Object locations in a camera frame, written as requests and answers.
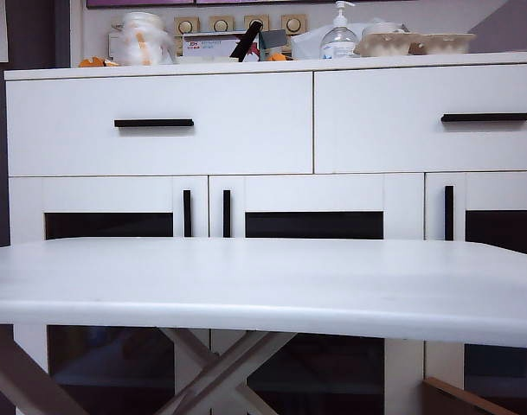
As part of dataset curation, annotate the white sideboard cabinet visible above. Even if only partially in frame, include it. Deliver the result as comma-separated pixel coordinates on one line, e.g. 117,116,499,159
3,50,527,415

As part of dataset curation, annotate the white crossed table leg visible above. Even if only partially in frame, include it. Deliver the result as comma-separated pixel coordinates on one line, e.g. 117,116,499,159
160,327,273,415
154,331,297,415

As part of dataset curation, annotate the orange crumpled wrapper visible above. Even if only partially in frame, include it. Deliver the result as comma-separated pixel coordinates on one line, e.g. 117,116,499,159
78,55,122,68

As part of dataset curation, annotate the brown wooden board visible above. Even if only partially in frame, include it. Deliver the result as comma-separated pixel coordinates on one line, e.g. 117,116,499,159
421,376,520,415

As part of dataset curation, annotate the black drawer handle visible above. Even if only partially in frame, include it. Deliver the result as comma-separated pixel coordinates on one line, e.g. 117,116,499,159
113,118,196,129
440,112,527,125

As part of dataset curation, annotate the white printed cardboard box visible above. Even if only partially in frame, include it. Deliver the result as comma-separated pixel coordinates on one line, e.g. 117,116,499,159
181,34,260,60

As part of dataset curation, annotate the brown slanted beam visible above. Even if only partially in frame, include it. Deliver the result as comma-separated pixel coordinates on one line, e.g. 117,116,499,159
0,323,90,415

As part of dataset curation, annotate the black vertical door handle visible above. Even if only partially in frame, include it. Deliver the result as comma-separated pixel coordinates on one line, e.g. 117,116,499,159
444,185,455,242
183,188,193,239
222,188,233,239

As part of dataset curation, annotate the white cabinet drawer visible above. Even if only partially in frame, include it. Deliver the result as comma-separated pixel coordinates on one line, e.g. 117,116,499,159
4,71,315,177
312,64,527,176

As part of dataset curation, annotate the white round container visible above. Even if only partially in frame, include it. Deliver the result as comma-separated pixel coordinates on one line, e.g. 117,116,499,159
362,20,408,36

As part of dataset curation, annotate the teal grey card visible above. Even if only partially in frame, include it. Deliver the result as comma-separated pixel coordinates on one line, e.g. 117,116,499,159
259,29,286,50

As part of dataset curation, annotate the white glass-panel cabinet door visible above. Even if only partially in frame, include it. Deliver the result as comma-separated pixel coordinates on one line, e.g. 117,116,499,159
423,171,527,415
208,173,426,415
8,175,210,415

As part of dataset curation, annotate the purple picture frame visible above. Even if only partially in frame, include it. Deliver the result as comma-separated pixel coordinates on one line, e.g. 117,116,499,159
195,0,347,6
86,0,196,9

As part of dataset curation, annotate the small white box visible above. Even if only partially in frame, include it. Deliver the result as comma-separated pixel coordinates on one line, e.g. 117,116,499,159
107,31,126,60

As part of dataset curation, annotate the clear pump sanitizer bottle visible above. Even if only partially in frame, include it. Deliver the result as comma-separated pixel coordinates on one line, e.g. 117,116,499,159
319,0,359,59

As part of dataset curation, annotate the white translucent plastic jar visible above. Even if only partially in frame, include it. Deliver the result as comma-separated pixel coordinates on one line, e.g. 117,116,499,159
115,11,178,67

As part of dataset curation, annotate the beige egg carton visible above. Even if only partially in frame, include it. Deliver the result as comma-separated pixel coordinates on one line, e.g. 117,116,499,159
353,30,478,57

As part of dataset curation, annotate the black slanted bar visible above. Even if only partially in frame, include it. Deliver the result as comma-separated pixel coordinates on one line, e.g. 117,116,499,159
229,20,265,62

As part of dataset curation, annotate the white translucent plastic bag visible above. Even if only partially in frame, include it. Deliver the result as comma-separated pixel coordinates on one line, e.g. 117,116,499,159
290,23,330,60

